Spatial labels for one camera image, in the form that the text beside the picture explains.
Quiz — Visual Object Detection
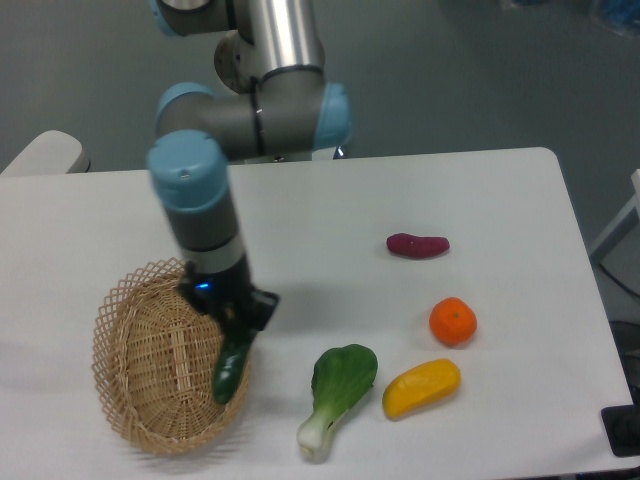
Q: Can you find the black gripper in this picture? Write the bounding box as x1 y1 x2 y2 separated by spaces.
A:
177 255 280 331

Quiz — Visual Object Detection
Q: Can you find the green cucumber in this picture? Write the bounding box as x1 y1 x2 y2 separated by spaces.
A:
212 308 256 405

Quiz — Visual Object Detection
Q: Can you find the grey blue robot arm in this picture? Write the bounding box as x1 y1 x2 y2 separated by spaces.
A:
147 1 352 332

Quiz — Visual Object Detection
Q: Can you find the woven wicker basket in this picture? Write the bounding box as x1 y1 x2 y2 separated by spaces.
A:
92 258 250 455

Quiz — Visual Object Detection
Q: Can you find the green bok choy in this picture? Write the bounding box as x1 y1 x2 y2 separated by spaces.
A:
296 344 378 463

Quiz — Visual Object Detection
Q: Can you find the purple sweet potato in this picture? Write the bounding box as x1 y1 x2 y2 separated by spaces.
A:
386 233 450 260

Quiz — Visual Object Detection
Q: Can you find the yellow mango slice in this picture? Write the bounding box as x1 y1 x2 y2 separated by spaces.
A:
382 358 462 420

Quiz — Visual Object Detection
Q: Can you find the orange tangerine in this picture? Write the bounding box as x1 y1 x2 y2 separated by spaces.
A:
429 297 478 346

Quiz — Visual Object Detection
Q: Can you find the white chair armrest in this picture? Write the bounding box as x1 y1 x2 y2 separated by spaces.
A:
1 130 91 178

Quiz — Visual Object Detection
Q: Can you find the black device at table edge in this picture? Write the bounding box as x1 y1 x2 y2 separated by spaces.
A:
601 405 639 458

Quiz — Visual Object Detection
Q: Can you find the blue object top right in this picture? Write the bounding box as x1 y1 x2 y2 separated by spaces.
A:
589 0 639 38

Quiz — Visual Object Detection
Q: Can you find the white furniture frame right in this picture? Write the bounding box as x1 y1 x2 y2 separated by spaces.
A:
587 170 639 265

